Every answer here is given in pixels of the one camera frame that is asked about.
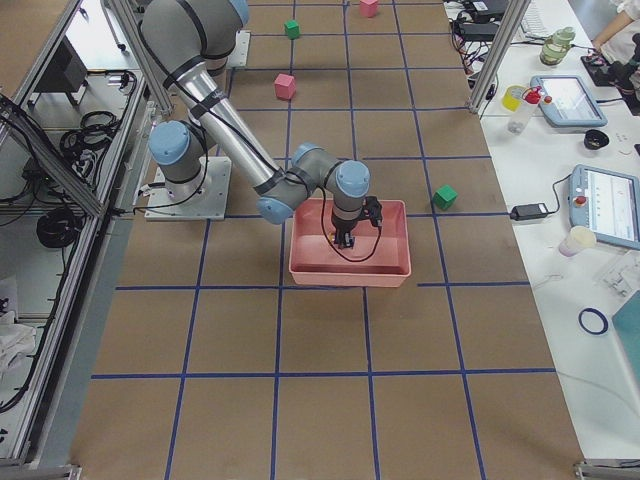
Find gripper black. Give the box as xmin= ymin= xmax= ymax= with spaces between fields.
xmin=331 ymin=213 xmax=359 ymax=249

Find yellow push button switch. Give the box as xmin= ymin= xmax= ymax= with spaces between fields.
xmin=329 ymin=237 xmax=355 ymax=251

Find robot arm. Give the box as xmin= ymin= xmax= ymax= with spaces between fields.
xmin=138 ymin=1 xmax=382 ymax=248

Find pink plastic bin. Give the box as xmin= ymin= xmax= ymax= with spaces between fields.
xmin=288 ymin=197 xmax=413 ymax=288

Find green cube near bin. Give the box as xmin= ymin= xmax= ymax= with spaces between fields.
xmin=432 ymin=184 xmax=458 ymax=210

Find pink cube centre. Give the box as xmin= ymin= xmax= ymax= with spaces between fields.
xmin=273 ymin=73 xmax=296 ymax=101

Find pink cube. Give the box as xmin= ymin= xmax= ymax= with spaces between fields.
xmin=359 ymin=0 xmax=379 ymax=18
xmin=273 ymin=73 xmax=296 ymax=101

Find black power adapter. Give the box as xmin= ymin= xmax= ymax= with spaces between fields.
xmin=509 ymin=203 xmax=550 ymax=221

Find clear squeeze bottle red cap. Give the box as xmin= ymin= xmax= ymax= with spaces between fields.
xmin=507 ymin=86 xmax=543 ymax=135

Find green cube far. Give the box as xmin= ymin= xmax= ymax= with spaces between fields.
xmin=283 ymin=19 xmax=301 ymax=40

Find yellow tape roll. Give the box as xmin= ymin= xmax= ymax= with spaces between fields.
xmin=501 ymin=85 xmax=527 ymax=112

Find pink cube far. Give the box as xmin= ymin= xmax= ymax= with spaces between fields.
xmin=359 ymin=0 xmax=379 ymax=18

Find white plastic cup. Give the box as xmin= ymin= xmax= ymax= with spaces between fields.
xmin=558 ymin=226 xmax=597 ymax=257

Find black power brick far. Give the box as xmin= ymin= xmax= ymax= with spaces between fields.
xmin=454 ymin=23 xmax=499 ymax=42

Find teach pendant far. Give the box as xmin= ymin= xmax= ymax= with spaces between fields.
xmin=529 ymin=75 xmax=608 ymax=129

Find teach pendant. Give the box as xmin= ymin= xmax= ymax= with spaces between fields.
xmin=529 ymin=75 xmax=608 ymax=129
xmin=568 ymin=164 xmax=639 ymax=250

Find teach pendant near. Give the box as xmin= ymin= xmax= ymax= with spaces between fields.
xmin=568 ymin=164 xmax=639 ymax=250

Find black small bowl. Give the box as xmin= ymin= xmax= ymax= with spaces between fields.
xmin=583 ymin=129 xmax=610 ymax=151

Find teal board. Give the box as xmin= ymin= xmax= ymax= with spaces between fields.
xmin=613 ymin=291 xmax=640 ymax=381

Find white cloth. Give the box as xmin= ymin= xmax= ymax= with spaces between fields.
xmin=0 ymin=277 xmax=37 ymax=381

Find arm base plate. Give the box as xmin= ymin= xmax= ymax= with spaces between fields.
xmin=144 ymin=157 xmax=232 ymax=221
xmin=227 ymin=30 xmax=251 ymax=69

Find blue tape ring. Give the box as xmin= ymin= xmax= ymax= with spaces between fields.
xmin=578 ymin=308 xmax=609 ymax=336

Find aluminium frame post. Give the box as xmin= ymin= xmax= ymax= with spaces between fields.
xmin=466 ymin=0 xmax=530 ymax=114

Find coiled black cables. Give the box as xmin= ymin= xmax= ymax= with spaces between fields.
xmin=35 ymin=207 xmax=81 ymax=250

